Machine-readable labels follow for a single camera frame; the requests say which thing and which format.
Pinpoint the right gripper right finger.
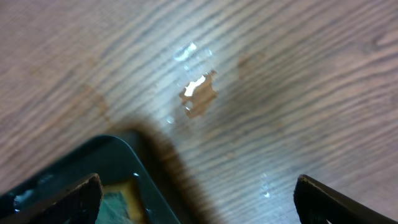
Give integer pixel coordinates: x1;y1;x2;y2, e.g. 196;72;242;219
294;174;397;224

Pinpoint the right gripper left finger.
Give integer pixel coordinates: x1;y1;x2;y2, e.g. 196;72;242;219
1;173;103;224

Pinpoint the green yellow scrub sponge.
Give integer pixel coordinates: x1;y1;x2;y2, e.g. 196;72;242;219
95;179;147;224

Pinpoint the black plastic tray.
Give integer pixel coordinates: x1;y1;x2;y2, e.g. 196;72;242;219
1;133;195;223

